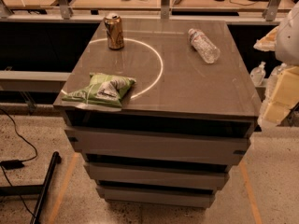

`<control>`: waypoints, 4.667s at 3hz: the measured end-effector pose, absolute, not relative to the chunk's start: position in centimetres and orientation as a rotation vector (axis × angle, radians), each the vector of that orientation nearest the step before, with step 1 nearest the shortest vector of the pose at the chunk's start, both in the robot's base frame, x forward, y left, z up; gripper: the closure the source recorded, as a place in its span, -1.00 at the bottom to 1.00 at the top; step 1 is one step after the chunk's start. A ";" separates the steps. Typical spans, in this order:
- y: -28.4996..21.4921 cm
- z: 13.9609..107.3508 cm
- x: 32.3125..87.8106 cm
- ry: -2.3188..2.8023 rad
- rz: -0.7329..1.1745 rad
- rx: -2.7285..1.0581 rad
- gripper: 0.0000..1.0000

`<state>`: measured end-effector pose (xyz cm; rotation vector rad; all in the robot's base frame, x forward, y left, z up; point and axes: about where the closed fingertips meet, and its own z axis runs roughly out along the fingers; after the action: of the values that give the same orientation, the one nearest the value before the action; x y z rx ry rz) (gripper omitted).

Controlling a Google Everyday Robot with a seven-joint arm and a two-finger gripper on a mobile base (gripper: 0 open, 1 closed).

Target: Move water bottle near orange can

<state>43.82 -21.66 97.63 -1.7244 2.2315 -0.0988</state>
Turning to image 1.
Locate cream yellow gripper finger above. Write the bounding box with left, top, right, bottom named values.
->
left=263, top=66, right=299, bottom=124

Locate clear plastic water bottle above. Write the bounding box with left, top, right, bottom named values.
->
left=188, top=28, right=221, bottom=64

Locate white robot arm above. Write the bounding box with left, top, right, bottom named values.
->
left=259, top=2, right=299, bottom=128

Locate small clear sanitizer bottle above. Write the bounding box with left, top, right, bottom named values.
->
left=250, top=62, right=265, bottom=86

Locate orange soda can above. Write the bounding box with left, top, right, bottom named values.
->
left=104, top=13, right=124, bottom=49

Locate grey drawer cabinet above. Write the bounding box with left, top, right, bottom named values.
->
left=54, top=19, right=261, bottom=208

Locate green chip bag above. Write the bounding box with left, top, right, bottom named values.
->
left=62, top=73, right=136, bottom=108

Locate black floor stand leg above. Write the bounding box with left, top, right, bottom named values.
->
left=0, top=151, right=62, bottom=224

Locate black power adapter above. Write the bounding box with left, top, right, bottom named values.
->
left=0, top=160, right=24, bottom=170

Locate black floor cable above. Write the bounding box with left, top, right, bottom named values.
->
left=0, top=107, right=39, bottom=219

